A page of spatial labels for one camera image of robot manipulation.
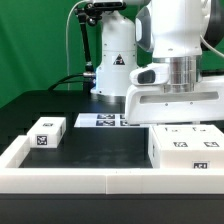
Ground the white U-shaped fence frame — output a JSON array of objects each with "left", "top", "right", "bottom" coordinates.
[{"left": 0, "top": 135, "right": 224, "bottom": 194}]

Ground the black cable bundle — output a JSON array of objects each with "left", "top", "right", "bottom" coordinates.
[{"left": 48, "top": 72, "right": 98, "bottom": 92}]

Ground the white cabinet top block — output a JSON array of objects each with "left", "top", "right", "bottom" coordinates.
[{"left": 27, "top": 117, "right": 66, "bottom": 148}]

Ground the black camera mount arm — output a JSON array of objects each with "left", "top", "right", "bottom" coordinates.
[{"left": 75, "top": 3, "right": 101, "bottom": 76}]

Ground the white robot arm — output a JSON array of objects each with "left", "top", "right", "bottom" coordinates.
[{"left": 91, "top": 0, "right": 224, "bottom": 125}]

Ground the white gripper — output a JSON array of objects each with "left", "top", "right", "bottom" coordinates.
[{"left": 125, "top": 79, "right": 224, "bottom": 125}]

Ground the grey thin cable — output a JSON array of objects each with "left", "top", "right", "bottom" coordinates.
[{"left": 65, "top": 0, "right": 88, "bottom": 91}]

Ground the white marker base plate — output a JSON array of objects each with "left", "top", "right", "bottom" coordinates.
[{"left": 74, "top": 113, "right": 141, "bottom": 128}]

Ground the white cabinet body box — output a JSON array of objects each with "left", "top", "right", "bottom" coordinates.
[{"left": 148, "top": 125, "right": 224, "bottom": 169}]

